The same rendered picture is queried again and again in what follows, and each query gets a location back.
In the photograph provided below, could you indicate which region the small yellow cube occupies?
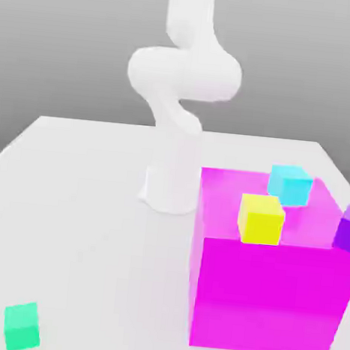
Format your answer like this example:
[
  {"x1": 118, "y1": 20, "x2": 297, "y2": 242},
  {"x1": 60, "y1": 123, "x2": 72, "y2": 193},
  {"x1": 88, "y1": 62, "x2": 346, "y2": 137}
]
[{"x1": 235, "y1": 192, "x2": 288, "y2": 248}]

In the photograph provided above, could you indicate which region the small cyan cube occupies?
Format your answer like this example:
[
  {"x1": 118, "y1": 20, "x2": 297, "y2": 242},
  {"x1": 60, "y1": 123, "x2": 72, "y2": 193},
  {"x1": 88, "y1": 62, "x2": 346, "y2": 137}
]
[{"x1": 265, "y1": 163, "x2": 316, "y2": 209}]

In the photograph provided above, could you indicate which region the small green cube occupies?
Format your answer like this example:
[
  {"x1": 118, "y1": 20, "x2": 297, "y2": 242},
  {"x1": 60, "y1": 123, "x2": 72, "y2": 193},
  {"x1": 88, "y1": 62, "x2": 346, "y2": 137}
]
[{"x1": 0, "y1": 299, "x2": 45, "y2": 350}]

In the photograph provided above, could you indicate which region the large magenta box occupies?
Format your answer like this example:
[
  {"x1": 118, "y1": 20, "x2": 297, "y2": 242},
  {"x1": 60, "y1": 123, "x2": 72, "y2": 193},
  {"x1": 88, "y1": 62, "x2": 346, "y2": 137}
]
[{"x1": 181, "y1": 165, "x2": 350, "y2": 350}]

